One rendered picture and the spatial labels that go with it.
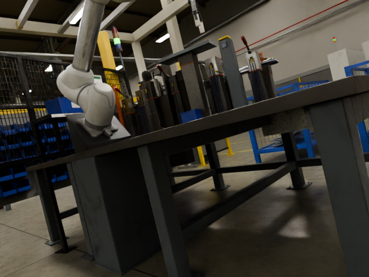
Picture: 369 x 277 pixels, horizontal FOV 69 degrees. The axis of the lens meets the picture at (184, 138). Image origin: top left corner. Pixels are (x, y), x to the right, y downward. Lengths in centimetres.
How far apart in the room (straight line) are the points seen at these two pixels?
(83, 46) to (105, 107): 34
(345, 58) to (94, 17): 857
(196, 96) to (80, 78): 68
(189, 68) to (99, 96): 58
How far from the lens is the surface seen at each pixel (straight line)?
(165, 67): 200
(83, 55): 162
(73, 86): 166
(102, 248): 173
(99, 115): 158
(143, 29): 717
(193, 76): 171
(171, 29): 1036
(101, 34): 333
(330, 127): 74
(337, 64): 960
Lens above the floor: 66
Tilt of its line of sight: 1 degrees down
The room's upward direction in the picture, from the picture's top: 14 degrees counter-clockwise
